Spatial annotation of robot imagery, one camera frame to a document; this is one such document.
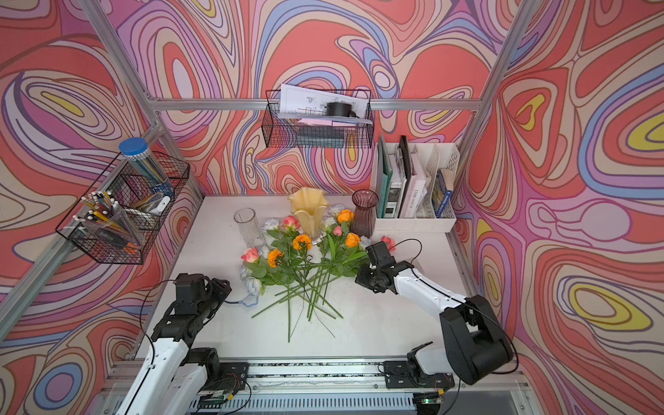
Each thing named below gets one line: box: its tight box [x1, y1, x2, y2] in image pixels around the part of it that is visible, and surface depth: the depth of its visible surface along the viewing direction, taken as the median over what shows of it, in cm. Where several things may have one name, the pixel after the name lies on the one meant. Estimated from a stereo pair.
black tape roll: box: [325, 102, 359, 119], surface depth 84 cm
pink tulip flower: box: [326, 225, 344, 261], surface depth 103 cm
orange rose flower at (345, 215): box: [337, 209, 355, 224], surface depth 107 cm
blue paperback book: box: [435, 190, 454, 219], surface depth 103 cm
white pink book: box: [396, 134, 428, 219], surface depth 95 cm
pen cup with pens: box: [73, 190, 143, 248], surface depth 63 cm
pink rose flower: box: [281, 215, 301, 230], surface depth 107 cm
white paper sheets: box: [278, 83, 373, 126], surface depth 88 cm
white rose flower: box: [261, 217, 280, 230], surface depth 104 cm
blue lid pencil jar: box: [119, 137, 174, 198], surface depth 75 cm
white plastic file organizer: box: [373, 142, 461, 234], surface depth 103 cm
